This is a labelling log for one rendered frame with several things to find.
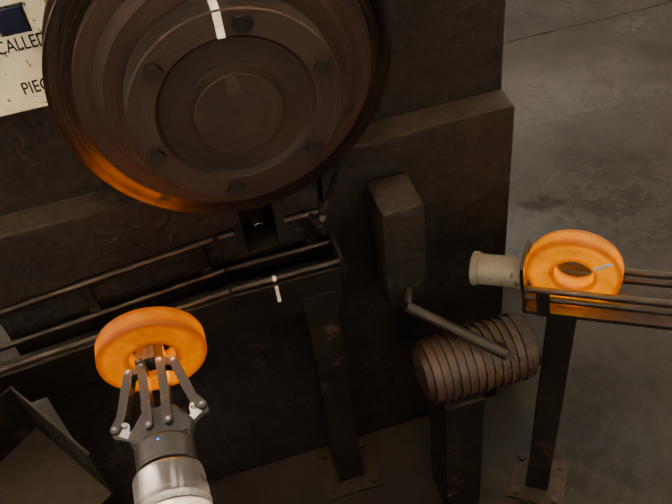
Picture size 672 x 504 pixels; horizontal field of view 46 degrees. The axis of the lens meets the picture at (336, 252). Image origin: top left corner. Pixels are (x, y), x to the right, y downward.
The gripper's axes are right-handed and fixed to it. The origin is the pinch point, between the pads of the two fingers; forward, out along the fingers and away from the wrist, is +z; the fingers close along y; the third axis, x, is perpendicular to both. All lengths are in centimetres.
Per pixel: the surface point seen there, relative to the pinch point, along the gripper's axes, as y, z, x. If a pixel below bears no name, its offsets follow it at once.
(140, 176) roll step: 5.1, 17.5, 15.2
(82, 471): -17.2, -2.1, -23.3
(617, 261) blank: 73, -2, -10
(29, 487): -25.8, -1.7, -23.9
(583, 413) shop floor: 85, 11, -85
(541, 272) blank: 63, 4, -15
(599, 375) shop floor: 94, 20, -86
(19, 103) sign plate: -9.3, 32.9, 21.4
